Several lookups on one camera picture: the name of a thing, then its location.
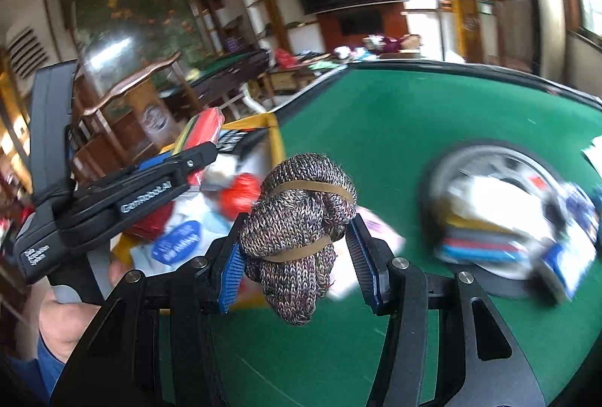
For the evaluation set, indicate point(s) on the yellow cardboard box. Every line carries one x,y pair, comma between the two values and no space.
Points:
277,138

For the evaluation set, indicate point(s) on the blue and white patterned bag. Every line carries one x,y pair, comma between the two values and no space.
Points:
569,247

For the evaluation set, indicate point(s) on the round table centre panel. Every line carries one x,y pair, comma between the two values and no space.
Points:
494,167

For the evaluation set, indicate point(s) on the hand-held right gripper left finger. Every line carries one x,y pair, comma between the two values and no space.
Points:
230,275

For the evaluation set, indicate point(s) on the pile of clothes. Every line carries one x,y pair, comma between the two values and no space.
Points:
376,47

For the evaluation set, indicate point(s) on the flat red packet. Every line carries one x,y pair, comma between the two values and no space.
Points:
150,218

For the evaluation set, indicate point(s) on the low wooden table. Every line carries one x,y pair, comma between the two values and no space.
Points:
287,80

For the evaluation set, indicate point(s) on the white wall vent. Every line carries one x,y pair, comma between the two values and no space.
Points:
28,49

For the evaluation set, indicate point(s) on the white bag with blue label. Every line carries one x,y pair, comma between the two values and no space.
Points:
178,242

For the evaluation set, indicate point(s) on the pink tissue pack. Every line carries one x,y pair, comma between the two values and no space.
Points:
371,228

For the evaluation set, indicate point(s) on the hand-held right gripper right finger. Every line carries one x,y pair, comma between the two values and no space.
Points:
360,256

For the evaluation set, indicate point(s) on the red plastic bag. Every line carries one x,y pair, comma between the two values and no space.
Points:
240,195

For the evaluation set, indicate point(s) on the large framed painting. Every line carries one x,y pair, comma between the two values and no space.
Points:
131,11

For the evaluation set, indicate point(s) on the white paper sheet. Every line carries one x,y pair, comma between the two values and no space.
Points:
592,153

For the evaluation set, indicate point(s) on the grey knit sock bundle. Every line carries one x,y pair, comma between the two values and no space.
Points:
291,237

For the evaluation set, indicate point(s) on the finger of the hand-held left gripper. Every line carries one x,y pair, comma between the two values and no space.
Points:
197,157

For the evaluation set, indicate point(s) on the person's left hand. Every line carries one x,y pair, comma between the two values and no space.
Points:
66,327

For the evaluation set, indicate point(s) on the green topped game table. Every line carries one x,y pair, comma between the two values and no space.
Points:
225,63

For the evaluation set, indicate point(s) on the white cloth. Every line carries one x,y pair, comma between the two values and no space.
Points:
475,195

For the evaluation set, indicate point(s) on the carved wooden chair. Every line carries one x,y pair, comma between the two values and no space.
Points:
465,11
131,96

